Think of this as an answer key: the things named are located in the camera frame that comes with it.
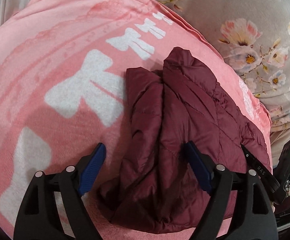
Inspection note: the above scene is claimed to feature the pink blanket with white bows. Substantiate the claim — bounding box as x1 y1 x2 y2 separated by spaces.
0 0 272 235

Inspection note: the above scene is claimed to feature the maroon quilted puffer jacket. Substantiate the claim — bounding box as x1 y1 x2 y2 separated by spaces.
99 47 271 234

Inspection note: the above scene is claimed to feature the grey floral plush blanket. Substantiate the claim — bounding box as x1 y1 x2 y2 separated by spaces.
157 0 290 164

